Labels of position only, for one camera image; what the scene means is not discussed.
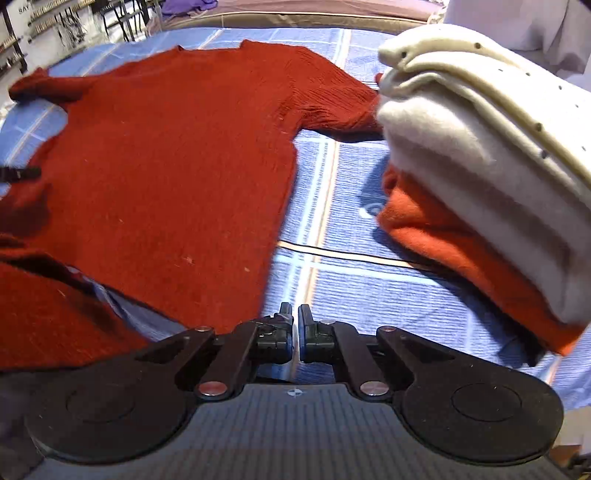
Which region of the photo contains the mauve bed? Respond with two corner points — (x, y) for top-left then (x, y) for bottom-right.
(152, 0), (451, 33)

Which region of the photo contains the orange red folded garment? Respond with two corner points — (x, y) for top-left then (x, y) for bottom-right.
(376, 164), (587, 357)

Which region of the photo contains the cream dotted folded garment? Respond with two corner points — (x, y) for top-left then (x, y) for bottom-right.
(378, 23), (591, 208)

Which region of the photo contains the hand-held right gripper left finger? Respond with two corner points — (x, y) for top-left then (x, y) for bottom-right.
(134, 302), (295, 401)

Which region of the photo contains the purple blanket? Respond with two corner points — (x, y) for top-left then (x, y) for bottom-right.
(161, 0), (219, 17)

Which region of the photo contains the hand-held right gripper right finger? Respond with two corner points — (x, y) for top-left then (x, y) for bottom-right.
(298, 304), (455, 400)

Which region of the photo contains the red knit sweater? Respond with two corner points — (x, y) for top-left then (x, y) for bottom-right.
(0, 39), (385, 372)

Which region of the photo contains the white fuzzy folded sweater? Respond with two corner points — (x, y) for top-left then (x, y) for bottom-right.
(378, 95), (591, 326)

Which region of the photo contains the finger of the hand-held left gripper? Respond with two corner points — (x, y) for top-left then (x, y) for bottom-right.
(0, 166), (42, 185)

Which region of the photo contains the white cloth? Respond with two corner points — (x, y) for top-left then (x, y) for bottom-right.
(443, 0), (591, 93)

